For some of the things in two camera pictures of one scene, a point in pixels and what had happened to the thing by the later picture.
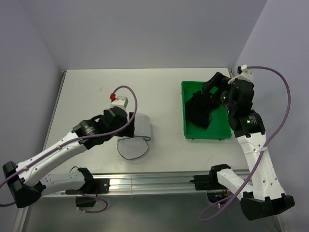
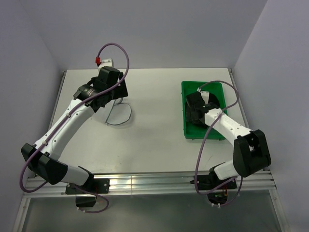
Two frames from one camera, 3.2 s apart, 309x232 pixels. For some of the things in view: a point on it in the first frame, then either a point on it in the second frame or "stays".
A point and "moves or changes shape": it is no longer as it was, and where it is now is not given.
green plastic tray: x=220 y=126 stays
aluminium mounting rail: x=139 y=183 stays
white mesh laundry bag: x=132 y=147 moves or changes shape
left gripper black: x=128 y=131 -> x=120 y=92
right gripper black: x=217 y=80 -> x=189 y=117
